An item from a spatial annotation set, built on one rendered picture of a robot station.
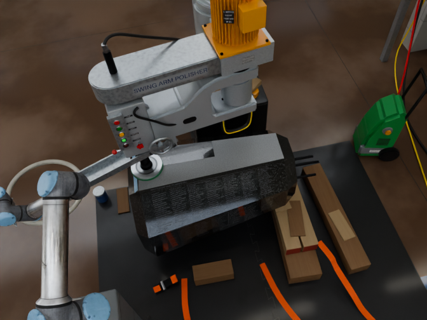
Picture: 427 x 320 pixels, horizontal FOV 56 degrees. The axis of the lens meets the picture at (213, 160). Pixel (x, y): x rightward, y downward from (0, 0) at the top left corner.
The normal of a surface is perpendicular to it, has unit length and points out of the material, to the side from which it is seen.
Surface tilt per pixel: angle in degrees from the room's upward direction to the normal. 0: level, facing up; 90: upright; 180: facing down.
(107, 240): 0
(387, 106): 34
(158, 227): 45
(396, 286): 0
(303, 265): 0
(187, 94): 40
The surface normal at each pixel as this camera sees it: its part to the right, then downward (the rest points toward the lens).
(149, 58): -0.06, -0.57
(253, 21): 0.35, 0.76
